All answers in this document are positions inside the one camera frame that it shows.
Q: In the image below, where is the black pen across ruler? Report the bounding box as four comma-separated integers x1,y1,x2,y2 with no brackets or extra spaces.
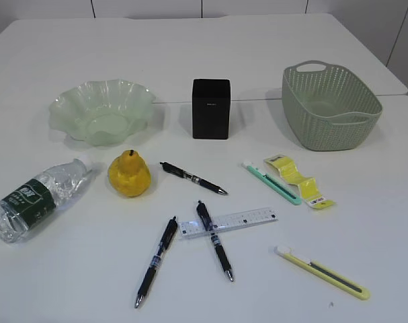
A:
196,201,235,282

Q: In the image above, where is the clear water bottle green label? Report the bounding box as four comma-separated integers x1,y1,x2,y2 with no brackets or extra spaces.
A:
0,156,94,243

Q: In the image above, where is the black pen lower left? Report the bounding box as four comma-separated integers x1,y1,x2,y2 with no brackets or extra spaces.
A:
134,216,178,309

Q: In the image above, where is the yellow pear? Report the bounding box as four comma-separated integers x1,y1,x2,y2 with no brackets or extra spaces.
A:
108,149,151,197

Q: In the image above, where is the clear plastic ruler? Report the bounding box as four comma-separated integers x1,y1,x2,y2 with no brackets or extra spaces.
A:
179,207,278,239

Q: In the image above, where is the teal utility knife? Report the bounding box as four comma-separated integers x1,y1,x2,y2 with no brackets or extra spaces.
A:
242,161,302,205

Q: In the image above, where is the green wavy glass plate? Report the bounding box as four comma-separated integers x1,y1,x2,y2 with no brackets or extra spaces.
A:
48,79,156,146

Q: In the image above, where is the green woven plastic basket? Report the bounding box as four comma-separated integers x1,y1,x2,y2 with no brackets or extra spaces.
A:
282,61,382,151

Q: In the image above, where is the black pen upper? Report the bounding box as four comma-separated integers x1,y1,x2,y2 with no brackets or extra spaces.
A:
160,162,228,196

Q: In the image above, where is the black square pen holder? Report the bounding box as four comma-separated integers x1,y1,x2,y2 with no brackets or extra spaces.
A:
192,79,231,140

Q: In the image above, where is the yellow utility knife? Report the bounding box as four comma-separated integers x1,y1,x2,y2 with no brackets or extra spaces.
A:
274,246,370,300

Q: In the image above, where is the black pen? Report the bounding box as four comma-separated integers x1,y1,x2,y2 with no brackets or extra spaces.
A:
160,162,228,196
134,216,178,309

